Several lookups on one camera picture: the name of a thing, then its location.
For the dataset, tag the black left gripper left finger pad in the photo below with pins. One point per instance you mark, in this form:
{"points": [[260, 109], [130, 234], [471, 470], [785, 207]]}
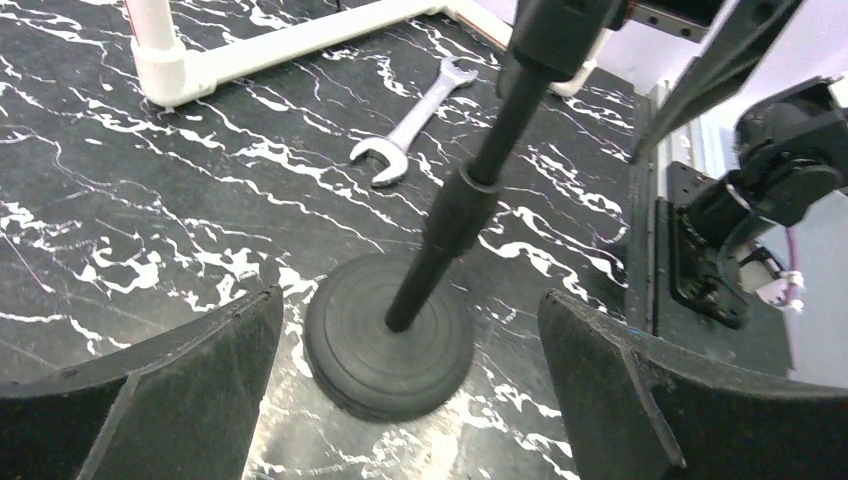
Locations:
{"points": [[180, 405]]}

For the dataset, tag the finger pad of the right gripper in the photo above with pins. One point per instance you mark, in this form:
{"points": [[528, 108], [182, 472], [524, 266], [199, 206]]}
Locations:
{"points": [[721, 70]]}

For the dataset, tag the left gripper right finger pad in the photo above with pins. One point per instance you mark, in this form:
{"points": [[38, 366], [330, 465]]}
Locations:
{"points": [[636, 406]]}

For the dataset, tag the black round-base mic stand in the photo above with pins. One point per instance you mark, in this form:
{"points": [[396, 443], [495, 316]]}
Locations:
{"points": [[385, 341]]}

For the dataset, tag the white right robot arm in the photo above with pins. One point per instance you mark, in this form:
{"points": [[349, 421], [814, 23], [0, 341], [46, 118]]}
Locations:
{"points": [[791, 149]]}

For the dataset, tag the silver open-end wrench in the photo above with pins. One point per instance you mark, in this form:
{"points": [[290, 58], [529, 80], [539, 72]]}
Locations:
{"points": [[393, 147]]}

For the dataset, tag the white PVC pipe frame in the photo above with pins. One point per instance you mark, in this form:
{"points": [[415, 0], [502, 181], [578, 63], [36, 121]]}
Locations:
{"points": [[278, 46]]}

